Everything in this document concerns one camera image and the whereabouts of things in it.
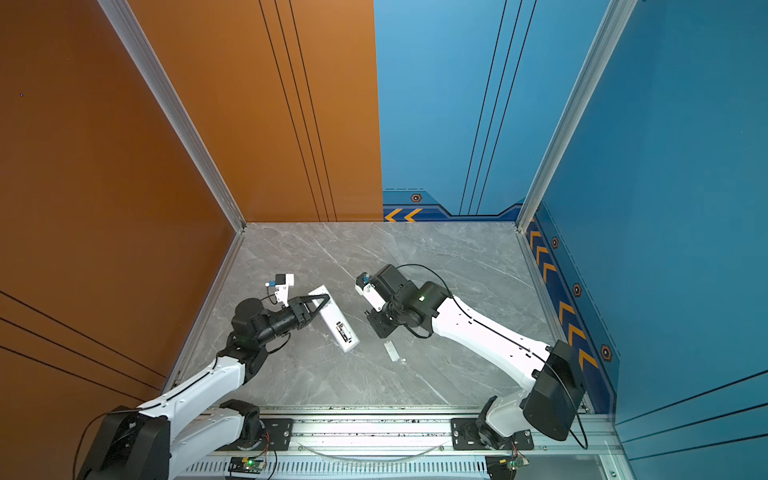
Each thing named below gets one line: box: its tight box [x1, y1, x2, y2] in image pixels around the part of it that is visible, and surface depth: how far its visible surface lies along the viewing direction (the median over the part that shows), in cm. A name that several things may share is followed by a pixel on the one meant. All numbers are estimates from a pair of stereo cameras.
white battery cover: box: [384, 340, 400, 362], surface depth 89 cm
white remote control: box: [308, 284, 361, 353], surface depth 77 cm
